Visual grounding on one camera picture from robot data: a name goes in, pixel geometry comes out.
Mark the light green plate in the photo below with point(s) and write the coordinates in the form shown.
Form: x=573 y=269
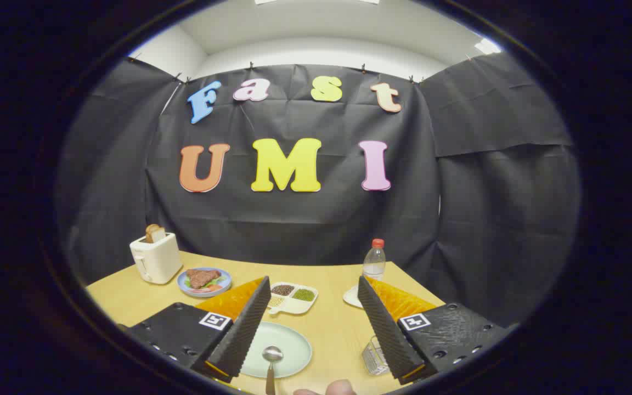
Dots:
x=288 y=345

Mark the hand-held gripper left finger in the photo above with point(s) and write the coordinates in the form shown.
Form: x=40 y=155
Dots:
x=242 y=329

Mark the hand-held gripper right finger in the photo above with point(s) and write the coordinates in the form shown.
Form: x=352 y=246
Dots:
x=384 y=329

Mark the white toaster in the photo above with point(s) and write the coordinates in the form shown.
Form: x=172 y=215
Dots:
x=157 y=259

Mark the toasted bread slice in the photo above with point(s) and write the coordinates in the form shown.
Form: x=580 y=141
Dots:
x=155 y=233

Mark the white divided dish with beans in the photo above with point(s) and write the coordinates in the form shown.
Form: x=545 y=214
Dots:
x=295 y=299

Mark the white square coaster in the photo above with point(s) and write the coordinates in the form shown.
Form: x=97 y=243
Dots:
x=352 y=298

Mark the brown meat slice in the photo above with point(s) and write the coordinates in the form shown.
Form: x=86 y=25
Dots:
x=202 y=277

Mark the black backdrop cloth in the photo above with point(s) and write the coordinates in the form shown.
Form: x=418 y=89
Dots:
x=305 y=219

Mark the blue plate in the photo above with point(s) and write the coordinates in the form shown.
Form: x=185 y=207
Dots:
x=223 y=287

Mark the clear plastic water bottle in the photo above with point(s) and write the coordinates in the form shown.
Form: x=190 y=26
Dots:
x=374 y=262

